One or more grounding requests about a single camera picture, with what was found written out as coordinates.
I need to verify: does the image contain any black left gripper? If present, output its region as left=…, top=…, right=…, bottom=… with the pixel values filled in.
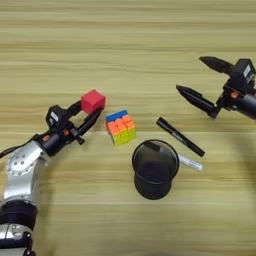
left=34, top=99, right=104, bottom=158

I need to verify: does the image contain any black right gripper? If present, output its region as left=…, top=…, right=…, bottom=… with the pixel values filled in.
left=175, top=55, right=256, bottom=120

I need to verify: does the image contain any red cube block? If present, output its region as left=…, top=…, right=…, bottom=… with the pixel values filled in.
left=80, top=89, right=107, bottom=115

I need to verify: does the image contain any black marker pen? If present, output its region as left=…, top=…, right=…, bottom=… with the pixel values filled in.
left=156, top=116, right=206, bottom=158

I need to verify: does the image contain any white silver pen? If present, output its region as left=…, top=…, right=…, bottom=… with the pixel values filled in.
left=178, top=154, right=204, bottom=172

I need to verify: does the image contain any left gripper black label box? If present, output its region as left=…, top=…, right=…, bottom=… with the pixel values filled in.
left=45, top=104, right=71, bottom=129

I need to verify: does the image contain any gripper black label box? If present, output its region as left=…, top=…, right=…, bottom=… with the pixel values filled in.
left=229, top=58, right=256, bottom=94
left=45, top=104, right=71, bottom=129

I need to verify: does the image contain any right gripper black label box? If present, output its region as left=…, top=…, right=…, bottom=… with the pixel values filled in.
left=229, top=58, right=256, bottom=94

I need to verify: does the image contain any multicoloured puzzle cube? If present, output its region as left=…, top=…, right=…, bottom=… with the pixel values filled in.
left=105, top=109, right=137, bottom=147

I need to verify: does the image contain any black mesh pen cup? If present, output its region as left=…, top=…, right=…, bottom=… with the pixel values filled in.
left=131, top=139, right=180, bottom=201

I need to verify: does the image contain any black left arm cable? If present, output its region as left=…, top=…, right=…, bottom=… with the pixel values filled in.
left=0, top=133, right=39, bottom=159

